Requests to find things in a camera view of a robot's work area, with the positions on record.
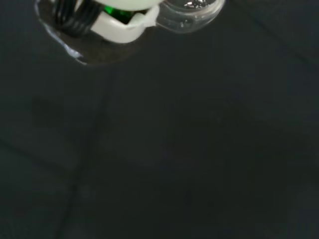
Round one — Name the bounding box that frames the black cloth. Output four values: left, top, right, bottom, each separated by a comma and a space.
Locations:
0, 0, 319, 239

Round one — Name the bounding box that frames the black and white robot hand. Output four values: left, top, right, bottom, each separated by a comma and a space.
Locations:
51, 0, 165, 44

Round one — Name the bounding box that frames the clear plastic funnel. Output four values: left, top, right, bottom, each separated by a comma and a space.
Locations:
34, 0, 142, 66

